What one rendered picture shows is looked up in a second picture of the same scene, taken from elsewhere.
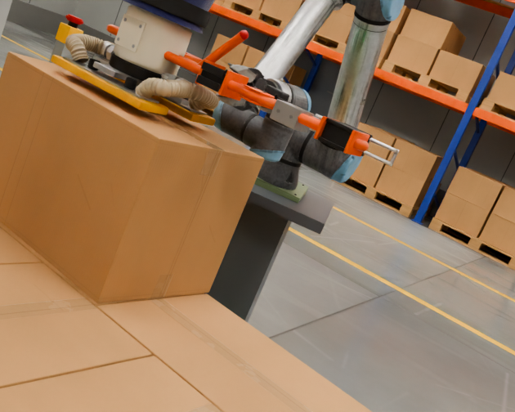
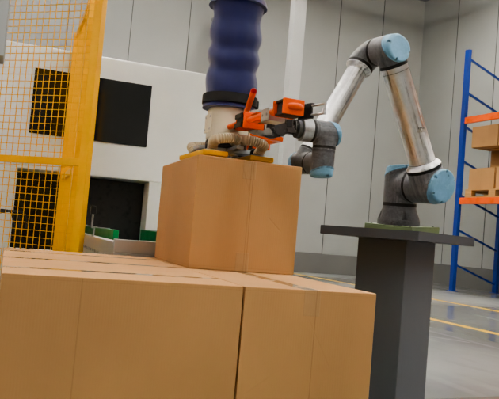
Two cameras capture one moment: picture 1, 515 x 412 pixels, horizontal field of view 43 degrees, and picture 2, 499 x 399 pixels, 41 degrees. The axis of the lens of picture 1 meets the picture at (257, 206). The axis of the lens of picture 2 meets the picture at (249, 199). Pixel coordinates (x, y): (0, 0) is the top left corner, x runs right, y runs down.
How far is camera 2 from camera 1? 146 cm
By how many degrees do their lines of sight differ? 41
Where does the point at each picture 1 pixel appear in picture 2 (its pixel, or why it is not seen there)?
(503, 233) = not seen: outside the picture
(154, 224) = (216, 213)
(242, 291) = (390, 319)
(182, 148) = (219, 160)
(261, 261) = (397, 289)
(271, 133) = (315, 156)
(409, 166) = not seen: outside the picture
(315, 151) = (409, 184)
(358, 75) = (402, 110)
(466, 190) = not seen: outside the picture
